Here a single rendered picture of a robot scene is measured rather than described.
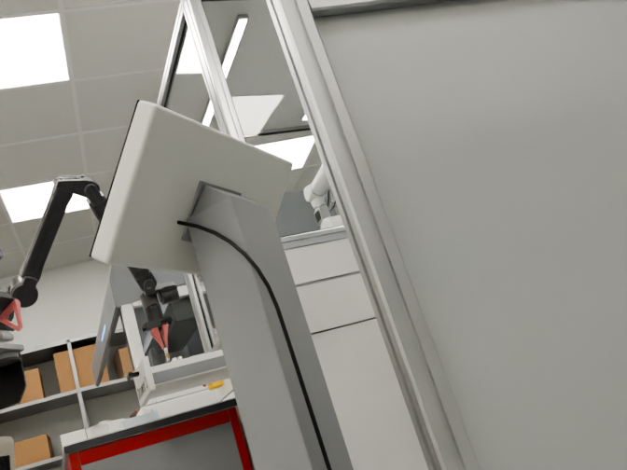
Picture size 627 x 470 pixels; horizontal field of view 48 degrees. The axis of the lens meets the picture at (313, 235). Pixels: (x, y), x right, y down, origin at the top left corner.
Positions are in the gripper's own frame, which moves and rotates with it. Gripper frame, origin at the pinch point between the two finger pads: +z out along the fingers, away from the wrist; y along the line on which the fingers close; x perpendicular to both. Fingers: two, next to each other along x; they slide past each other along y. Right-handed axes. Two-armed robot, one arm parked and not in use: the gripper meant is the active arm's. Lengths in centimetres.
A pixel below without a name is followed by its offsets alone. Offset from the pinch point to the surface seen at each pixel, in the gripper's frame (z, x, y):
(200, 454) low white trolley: 36.7, 9.3, 1.4
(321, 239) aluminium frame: -4, -57, 43
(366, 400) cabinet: 44, -55, 37
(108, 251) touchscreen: 5, -111, -23
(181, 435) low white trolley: 28.9, 8.7, -2.6
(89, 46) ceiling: -184, 78, 25
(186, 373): 13.8, -15.6, 0.9
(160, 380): 13.2, -15.9, -7.3
